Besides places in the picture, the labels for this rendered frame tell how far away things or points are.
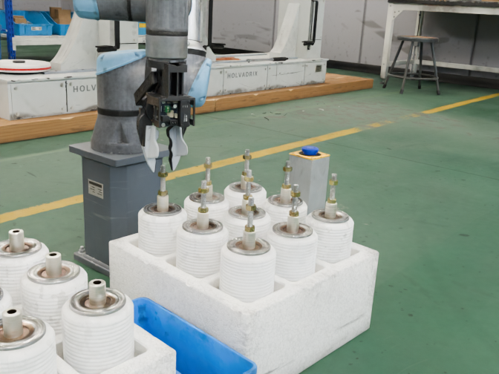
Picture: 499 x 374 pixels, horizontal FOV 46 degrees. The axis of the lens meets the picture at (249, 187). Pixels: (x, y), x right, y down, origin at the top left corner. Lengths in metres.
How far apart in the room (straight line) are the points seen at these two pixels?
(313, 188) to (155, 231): 0.43
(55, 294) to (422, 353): 0.73
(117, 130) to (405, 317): 0.78
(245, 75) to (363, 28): 2.83
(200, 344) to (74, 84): 2.20
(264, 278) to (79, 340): 0.33
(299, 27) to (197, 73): 3.30
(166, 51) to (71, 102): 2.03
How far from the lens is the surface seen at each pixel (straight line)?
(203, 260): 1.06
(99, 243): 1.48
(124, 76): 1.37
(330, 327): 1.17
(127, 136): 1.39
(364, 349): 1.24
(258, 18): 7.39
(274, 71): 4.18
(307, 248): 1.07
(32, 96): 2.95
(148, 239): 1.15
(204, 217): 1.07
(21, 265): 0.99
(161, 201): 1.15
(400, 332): 1.32
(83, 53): 3.28
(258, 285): 0.99
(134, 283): 1.17
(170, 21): 1.05
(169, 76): 1.04
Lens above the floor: 0.65
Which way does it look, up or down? 17 degrees down
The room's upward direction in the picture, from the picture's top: 3 degrees clockwise
